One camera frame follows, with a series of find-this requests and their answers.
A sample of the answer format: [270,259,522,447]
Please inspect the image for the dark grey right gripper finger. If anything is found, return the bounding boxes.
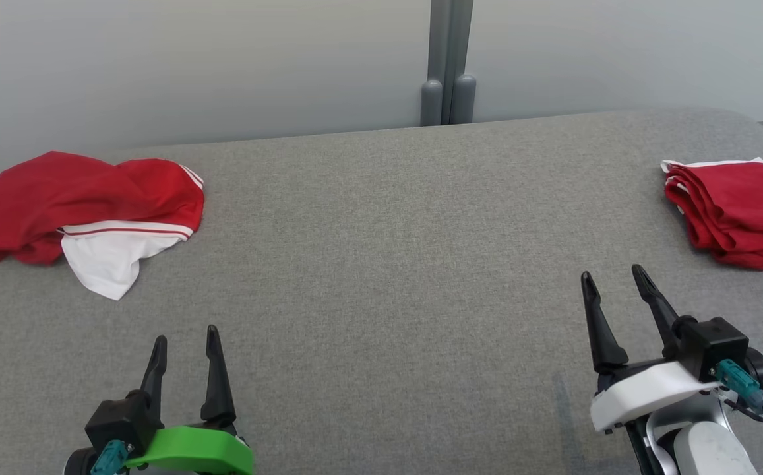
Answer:
[631,264,697,360]
[580,272,629,375]

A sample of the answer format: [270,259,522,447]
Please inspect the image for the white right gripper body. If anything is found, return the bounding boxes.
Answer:
[590,346,763,434]

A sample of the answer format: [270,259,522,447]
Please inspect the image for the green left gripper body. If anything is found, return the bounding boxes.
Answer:
[63,426,255,475]

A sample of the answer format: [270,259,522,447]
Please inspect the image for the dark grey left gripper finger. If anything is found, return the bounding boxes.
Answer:
[140,335,168,423]
[200,325,237,428]

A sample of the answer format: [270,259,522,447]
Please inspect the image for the red shorts with white trim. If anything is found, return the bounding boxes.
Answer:
[660,157,763,272]

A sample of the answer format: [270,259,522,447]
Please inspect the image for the red and white jersey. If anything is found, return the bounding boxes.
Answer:
[0,151,205,301]

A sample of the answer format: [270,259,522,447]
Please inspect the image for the left arm cable teal plug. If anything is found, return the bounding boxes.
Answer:
[90,440,133,475]

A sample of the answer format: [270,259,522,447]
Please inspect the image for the grey partition post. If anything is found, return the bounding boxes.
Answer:
[420,0,477,126]

